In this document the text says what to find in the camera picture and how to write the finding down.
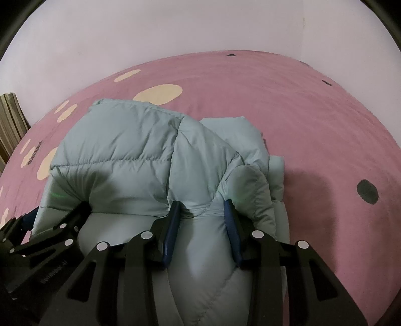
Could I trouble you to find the pink spotted bed sheet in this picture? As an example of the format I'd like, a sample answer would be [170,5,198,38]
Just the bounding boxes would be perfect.
[0,49,401,326]

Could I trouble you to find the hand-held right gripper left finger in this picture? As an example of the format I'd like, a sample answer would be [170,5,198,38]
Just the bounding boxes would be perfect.
[39,201,183,326]

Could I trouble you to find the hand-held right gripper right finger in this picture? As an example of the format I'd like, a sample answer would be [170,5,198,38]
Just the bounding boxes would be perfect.
[223,199,369,326]

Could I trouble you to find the light green puffer jacket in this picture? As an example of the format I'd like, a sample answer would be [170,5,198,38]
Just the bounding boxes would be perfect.
[31,99,290,326]

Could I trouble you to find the striped cushion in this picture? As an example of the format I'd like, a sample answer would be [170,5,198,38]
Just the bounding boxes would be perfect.
[0,92,31,176]

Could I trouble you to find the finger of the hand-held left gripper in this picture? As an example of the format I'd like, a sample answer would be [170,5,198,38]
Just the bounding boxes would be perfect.
[0,208,40,242]
[9,201,92,257]

